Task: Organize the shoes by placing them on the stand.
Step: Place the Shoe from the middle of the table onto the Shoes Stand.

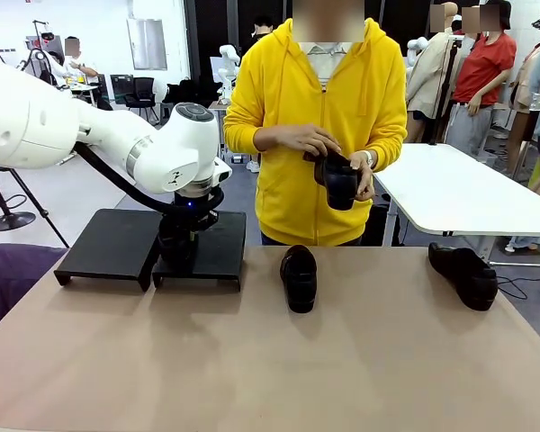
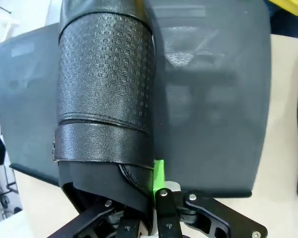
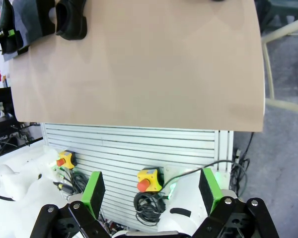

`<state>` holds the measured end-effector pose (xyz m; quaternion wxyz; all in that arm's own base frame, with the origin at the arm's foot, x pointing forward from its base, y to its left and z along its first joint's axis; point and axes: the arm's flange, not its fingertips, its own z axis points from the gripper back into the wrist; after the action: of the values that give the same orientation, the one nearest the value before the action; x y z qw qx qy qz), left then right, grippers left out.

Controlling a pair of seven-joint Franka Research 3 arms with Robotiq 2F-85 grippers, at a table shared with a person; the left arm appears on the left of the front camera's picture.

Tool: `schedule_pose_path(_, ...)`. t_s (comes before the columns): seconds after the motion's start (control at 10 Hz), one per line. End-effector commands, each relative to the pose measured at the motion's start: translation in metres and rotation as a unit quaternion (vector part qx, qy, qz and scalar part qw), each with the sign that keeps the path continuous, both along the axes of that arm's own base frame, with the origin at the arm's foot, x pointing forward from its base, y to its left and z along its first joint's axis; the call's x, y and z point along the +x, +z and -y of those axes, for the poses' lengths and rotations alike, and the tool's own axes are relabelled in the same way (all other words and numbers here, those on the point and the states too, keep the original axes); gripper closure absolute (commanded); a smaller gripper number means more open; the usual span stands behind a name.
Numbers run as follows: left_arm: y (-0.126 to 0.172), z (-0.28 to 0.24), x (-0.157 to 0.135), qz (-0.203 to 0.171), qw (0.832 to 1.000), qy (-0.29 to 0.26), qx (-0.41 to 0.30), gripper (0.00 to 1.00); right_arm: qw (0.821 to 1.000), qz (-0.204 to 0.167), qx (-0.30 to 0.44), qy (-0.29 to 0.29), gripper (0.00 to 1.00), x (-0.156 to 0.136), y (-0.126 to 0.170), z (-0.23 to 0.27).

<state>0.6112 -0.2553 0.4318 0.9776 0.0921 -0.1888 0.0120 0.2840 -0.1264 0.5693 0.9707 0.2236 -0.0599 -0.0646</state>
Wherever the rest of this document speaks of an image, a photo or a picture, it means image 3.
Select dark grey shoe stand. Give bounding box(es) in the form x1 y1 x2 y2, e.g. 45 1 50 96
2 0 57 62

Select yellow emergency stop button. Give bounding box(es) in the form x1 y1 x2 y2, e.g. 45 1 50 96
136 167 162 193
56 150 76 170

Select black leather shoe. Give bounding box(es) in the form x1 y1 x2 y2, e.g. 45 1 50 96
55 0 87 41

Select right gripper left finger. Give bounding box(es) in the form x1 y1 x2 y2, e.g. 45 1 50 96
29 171 110 238

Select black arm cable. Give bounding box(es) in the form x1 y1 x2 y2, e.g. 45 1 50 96
161 160 248 196

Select aluminium slatted panel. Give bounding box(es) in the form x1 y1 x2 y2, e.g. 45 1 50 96
41 122 234 234

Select black floor cable bundle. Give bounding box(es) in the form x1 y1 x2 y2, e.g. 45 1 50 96
229 132 254 199

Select black coiled cable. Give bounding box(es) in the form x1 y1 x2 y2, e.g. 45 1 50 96
134 192 167 226
53 171 90 199

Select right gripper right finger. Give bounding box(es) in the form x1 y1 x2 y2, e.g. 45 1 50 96
192 168 280 238

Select beige tube frame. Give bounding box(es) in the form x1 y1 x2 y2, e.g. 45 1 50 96
260 17 298 115

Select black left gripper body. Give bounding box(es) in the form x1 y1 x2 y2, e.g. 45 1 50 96
0 31 24 54

